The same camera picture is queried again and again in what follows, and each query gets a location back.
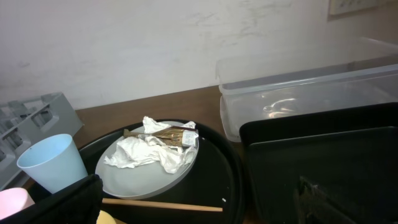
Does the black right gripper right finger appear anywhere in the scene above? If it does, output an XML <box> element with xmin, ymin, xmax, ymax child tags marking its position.
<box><xmin>294</xmin><ymin>176</ymin><xmax>356</xmax><ymax>224</ymax></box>

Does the grey round plate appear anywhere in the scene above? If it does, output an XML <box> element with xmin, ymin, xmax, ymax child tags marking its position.
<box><xmin>95</xmin><ymin>131</ymin><xmax>194</xmax><ymax>200</ymax></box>

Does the grey dishwasher rack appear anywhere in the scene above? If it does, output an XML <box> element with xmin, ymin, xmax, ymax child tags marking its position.
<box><xmin>1</xmin><ymin>93</ymin><xmax>83</xmax><ymax>190</ymax></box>

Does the light blue plastic cup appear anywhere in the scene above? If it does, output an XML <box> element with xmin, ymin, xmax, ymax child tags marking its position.
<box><xmin>17</xmin><ymin>134</ymin><xmax>88</xmax><ymax>194</ymax></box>

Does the white napkin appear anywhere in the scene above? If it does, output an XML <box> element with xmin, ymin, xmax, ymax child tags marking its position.
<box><xmin>105</xmin><ymin>116</ymin><xmax>198</xmax><ymax>174</ymax></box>

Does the clear plastic bin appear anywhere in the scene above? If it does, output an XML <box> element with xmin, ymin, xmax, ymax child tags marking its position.
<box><xmin>216</xmin><ymin>37</ymin><xmax>397</xmax><ymax>142</ymax></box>

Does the gold snack wrapper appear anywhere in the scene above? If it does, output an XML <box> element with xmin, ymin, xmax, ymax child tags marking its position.
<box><xmin>123</xmin><ymin>126</ymin><xmax>198</xmax><ymax>147</ymax></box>

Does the round black tray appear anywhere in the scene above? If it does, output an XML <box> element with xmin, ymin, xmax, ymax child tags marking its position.
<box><xmin>27</xmin><ymin>118</ymin><xmax>246</xmax><ymax>224</ymax></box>

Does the wooden chopstick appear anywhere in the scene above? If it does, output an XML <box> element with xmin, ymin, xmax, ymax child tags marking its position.
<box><xmin>102</xmin><ymin>198</ymin><xmax>223</xmax><ymax>212</ymax></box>

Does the white wall control panel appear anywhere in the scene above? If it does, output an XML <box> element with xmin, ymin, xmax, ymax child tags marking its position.
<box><xmin>328</xmin><ymin>0</ymin><xmax>397</xmax><ymax>20</ymax></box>

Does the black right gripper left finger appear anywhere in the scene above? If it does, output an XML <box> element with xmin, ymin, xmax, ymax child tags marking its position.
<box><xmin>1</xmin><ymin>174</ymin><xmax>103</xmax><ymax>224</ymax></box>

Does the black rectangular tray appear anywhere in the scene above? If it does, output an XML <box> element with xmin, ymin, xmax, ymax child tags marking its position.
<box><xmin>239</xmin><ymin>103</ymin><xmax>397</xmax><ymax>223</ymax></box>

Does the pink plastic cup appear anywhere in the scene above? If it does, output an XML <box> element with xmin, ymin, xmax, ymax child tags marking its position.
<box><xmin>0</xmin><ymin>187</ymin><xmax>35</xmax><ymax>220</ymax></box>

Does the yellow plastic bowl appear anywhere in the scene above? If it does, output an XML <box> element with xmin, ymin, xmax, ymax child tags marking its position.
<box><xmin>96</xmin><ymin>210</ymin><xmax>116</xmax><ymax>224</ymax></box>

